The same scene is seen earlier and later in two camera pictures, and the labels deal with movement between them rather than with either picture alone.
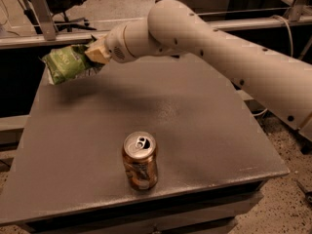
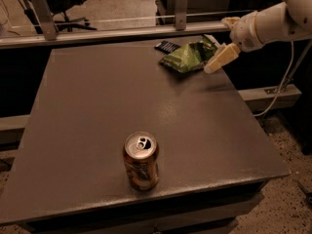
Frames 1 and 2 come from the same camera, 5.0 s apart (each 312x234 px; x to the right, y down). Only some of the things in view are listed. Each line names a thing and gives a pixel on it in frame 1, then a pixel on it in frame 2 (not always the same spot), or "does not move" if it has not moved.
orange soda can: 139,151 does not move
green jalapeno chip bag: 67,62 -> 191,56
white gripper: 115,46 -> 246,32
